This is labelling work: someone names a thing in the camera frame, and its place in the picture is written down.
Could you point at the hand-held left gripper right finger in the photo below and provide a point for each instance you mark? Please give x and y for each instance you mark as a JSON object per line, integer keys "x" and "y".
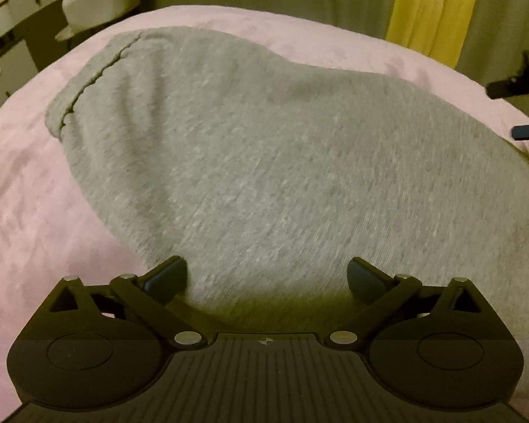
{"x": 363, "y": 275}

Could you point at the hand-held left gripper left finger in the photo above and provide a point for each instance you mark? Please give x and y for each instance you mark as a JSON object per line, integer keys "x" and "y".
{"x": 169, "y": 275}

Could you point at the grey pants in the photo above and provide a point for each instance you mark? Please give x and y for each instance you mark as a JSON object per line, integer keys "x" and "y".
{"x": 269, "y": 163}

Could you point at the yellow curtain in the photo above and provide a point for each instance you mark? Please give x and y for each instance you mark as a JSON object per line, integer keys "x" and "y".
{"x": 427, "y": 4}

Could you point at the pink blanket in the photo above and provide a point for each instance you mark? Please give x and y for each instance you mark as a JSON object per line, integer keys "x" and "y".
{"x": 35, "y": 207}

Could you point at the grey dresser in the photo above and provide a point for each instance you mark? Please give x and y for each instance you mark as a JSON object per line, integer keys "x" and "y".
{"x": 13, "y": 13}

